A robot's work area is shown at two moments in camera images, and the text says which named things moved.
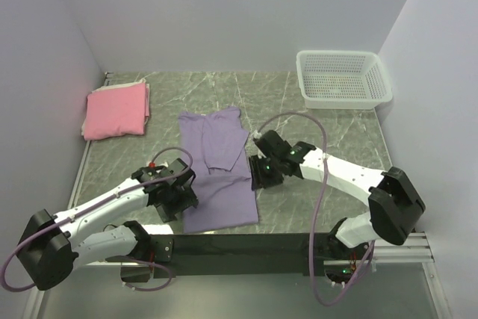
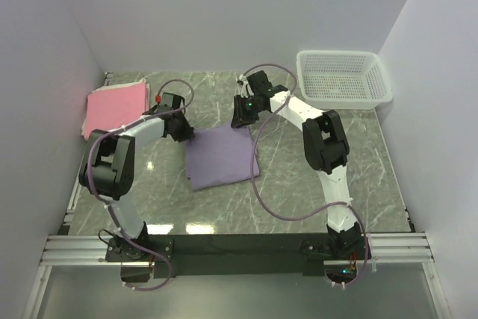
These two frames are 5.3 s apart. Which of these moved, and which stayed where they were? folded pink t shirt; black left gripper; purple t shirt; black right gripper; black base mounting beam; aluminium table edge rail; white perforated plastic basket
Moved: purple t shirt; black right gripper; black left gripper
Stayed: white perforated plastic basket; aluminium table edge rail; folded pink t shirt; black base mounting beam
